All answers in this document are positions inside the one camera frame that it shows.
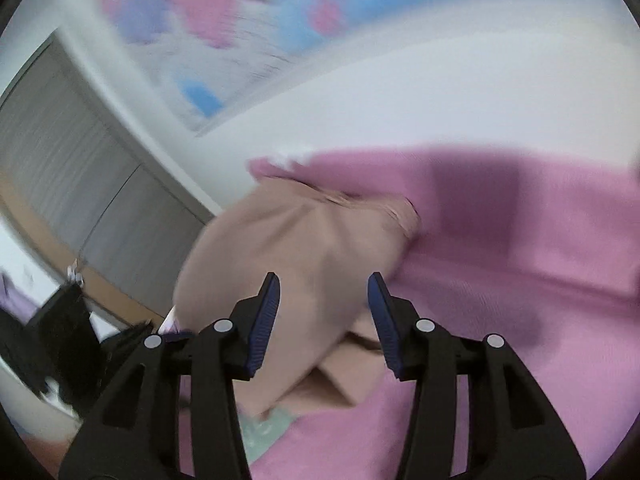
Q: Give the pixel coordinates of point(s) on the pink printed bed sheet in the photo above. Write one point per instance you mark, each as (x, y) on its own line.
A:
(542, 252)

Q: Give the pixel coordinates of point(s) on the dusty pink jacket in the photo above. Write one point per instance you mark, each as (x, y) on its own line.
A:
(323, 352)

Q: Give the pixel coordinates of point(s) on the colourful wall map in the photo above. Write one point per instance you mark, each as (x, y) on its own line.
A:
(202, 56)

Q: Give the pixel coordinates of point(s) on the grey wardrobe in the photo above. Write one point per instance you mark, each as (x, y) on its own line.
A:
(84, 192)

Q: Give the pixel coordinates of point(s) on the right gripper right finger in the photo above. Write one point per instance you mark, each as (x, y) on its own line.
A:
(514, 430)

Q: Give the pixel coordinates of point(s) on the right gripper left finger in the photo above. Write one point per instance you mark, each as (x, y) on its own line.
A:
(132, 432)

